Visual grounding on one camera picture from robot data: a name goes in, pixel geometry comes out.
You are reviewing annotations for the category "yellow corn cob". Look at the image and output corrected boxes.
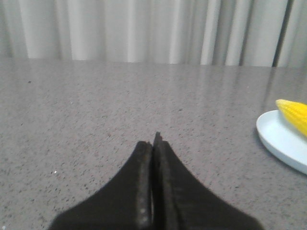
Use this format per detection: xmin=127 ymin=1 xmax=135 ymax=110
xmin=275 ymin=99 xmax=307 ymax=137

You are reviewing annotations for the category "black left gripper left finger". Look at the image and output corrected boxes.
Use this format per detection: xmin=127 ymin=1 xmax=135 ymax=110
xmin=49 ymin=141 xmax=153 ymax=230

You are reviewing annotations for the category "white pleated curtain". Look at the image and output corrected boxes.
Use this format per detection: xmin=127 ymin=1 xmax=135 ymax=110
xmin=0 ymin=0 xmax=307 ymax=68

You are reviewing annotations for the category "light blue round plate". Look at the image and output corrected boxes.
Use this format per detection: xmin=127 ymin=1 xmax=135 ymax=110
xmin=256 ymin=110 xmax=307 ymax=174

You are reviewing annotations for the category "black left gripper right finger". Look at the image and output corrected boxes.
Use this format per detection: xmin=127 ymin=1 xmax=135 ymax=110
xmin=153 ymin=132 xmax=261 ymax=230

